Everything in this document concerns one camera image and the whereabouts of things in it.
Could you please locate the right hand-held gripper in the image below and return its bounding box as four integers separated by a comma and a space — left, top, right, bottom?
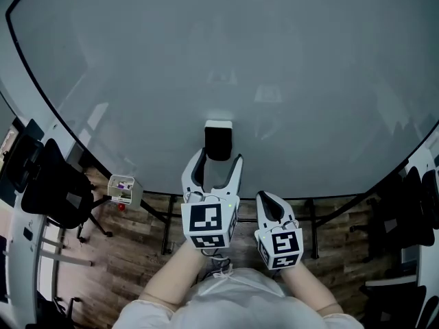
254, 191, 304, 271

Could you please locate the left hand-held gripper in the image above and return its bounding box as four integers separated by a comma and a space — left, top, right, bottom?
180, 147, 244, 249

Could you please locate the black whiteboard eraser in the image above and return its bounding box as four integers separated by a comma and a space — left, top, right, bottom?
204, 120, 233, 162

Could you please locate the person's right forearm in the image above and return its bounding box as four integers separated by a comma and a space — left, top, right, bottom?
279, 262, 344, 317

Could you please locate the person's left forearm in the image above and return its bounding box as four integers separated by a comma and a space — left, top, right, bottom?
139, 241, 207, 310

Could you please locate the whiteboard on black rolling stand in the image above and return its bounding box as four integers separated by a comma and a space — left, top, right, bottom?
5, 0, 439, 260

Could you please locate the white marker holder box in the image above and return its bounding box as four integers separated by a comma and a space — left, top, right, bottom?
107, 174, 144, 210

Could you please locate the person's white shirt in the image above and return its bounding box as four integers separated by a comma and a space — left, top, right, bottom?
112, 267, 364, 329

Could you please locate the small black divider panel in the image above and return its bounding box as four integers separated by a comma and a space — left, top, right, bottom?
24, 118, 46, 143

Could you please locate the long white desk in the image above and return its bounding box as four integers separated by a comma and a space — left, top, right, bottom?
6, 197, 94, 329

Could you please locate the large black divider panel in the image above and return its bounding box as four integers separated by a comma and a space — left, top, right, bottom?
0, 234, 10, 304

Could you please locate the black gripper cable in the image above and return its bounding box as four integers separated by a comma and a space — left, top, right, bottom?
200, 247, 224, 260

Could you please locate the thin white cord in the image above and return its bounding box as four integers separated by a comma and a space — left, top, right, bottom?
205, 254, 235, 282

